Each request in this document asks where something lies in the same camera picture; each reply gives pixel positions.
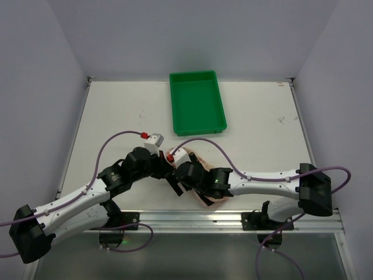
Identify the floral mesh laundry bag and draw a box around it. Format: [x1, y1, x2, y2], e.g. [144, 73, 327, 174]
[166, 148, 233, 207]

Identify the black bra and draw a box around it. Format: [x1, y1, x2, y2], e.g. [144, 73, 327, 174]
[175, 148, 227, 207]

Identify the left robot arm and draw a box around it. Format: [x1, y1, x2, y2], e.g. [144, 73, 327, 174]
[9, 147, 179, 264]

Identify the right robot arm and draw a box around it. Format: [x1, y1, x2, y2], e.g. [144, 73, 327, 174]
[166, 148, 333, 230]

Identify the green plastic tray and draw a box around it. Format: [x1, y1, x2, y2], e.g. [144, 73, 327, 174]
[169, 70, 227, 137]

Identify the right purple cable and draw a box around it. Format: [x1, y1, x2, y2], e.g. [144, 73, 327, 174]
[167, 137, 352, 280]

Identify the purple cable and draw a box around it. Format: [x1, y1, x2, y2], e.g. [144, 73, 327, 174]
[0, 131, 154, 259]
[167, 137, 352, 280]

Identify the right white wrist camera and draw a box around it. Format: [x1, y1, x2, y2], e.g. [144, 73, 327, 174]
[166, 148, 191, 167]

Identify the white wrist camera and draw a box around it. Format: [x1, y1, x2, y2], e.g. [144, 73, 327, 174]
[166, 148, 191, 167]
[140, 132, 164, 156]

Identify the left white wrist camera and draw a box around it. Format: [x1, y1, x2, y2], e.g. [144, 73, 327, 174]
[140, 132, 164, 156]

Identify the aluminium mounting rail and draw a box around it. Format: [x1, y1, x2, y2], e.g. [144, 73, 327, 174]
[84, 210, 344, 234]

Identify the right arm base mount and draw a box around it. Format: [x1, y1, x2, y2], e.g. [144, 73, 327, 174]
[241, 201, 291, 250]

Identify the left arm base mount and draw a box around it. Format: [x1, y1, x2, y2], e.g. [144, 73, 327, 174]
[98, 212, 140, 249]

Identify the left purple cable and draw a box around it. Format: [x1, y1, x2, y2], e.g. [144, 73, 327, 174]
[0, 131, 154, 259]

